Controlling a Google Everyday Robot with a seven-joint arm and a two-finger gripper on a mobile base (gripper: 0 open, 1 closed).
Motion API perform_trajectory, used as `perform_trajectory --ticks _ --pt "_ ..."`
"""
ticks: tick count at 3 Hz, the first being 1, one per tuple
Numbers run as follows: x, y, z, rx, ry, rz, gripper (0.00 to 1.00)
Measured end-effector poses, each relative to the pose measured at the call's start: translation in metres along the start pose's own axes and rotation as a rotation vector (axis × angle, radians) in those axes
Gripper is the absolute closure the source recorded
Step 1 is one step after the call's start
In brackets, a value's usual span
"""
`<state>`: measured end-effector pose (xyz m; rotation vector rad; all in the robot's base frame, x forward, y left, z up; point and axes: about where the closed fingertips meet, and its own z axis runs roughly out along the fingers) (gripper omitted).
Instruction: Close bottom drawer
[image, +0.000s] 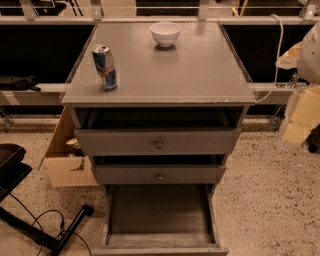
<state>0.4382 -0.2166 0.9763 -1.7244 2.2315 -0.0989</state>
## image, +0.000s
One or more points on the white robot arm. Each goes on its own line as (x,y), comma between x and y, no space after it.
(303,109)

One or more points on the white ceramic bowl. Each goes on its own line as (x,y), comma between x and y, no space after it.
(165,33)

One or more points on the blue silver energy drink can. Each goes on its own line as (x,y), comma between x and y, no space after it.
(105,66)

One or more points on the grey drawer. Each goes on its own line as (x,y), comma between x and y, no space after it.
(158,174)
(107,142)
(160,220)

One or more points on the metal frame rail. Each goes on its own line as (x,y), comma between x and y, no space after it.
(52,94)

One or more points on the black object on rail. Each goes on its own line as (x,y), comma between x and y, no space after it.
(18,83)

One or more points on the yellowish white gripper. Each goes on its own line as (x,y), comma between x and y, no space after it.
(310,56)

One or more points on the grey middle drawer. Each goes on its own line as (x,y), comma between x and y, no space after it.
(158,174)

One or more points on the open cardboard box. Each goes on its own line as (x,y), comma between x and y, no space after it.
(67,166)

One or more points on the grey top drawer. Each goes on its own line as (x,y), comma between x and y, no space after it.
(107,142)

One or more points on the grey bottom drawer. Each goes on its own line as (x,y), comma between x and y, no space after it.
(160,220)

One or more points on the grey drawer cabinet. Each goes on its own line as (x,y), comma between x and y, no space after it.
(195,84)

